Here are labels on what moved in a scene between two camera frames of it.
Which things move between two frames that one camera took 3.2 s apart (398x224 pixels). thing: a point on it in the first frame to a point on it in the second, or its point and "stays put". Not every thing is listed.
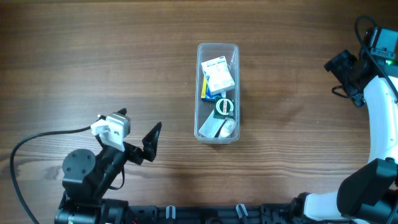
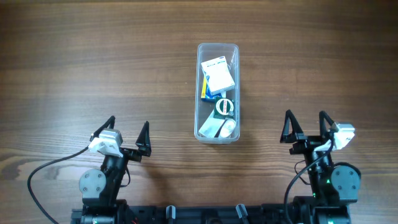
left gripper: x=137 y=152 to x=128 y=152
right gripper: x=347 y=76 to x=310 y=140
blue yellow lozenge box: x=206 y=93 stays put
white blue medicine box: x=218 y=75 stays put
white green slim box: x=212 y=126 stays put
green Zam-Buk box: x=224 y=107 stays put
